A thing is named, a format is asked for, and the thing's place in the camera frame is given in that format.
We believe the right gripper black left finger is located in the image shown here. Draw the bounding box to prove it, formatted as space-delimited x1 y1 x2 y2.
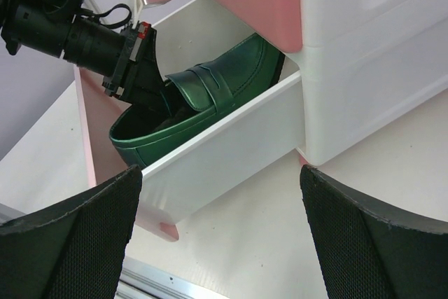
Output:
1 166 142 298

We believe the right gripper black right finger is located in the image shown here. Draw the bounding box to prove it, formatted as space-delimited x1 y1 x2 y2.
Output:
300 165 447 298

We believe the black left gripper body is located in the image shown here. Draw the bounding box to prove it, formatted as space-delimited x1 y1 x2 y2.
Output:
63 19 151 98

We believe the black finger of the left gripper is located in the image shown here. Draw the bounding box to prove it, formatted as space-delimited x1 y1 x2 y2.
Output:
122 27 171 116

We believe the green loafer shoe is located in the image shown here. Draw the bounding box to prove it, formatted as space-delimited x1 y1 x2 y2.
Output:
108 34 285 168

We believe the light pink drawer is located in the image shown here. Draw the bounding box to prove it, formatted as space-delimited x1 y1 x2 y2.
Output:
73 0 305 244

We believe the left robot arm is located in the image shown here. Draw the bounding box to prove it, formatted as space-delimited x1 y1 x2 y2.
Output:
1 0 174 116

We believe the white plastic shoe cabinet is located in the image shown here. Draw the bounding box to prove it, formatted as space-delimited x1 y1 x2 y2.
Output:
291 0 447 165

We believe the aluminium table edge rail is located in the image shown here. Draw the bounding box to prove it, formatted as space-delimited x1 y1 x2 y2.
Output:
115 256 226 299

